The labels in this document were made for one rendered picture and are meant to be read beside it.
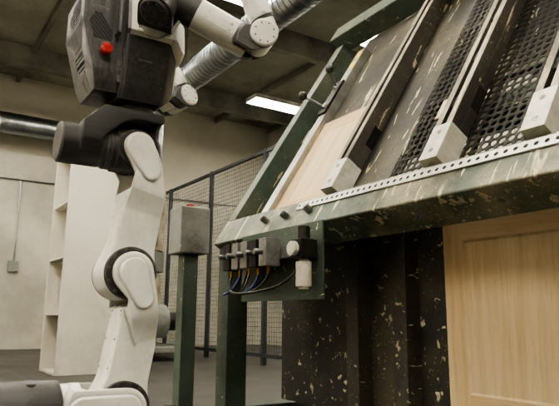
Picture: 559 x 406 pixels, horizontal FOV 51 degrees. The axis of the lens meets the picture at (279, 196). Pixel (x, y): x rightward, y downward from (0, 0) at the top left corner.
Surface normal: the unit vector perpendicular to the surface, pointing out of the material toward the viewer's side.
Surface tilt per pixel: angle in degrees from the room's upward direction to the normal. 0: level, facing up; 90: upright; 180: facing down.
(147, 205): 114
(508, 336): 90
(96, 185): 90
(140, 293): 90
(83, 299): 90
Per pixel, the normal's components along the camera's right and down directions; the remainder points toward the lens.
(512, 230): -0.84, -0.11
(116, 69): 0.54, -0.16
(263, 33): 0.24, -0.06
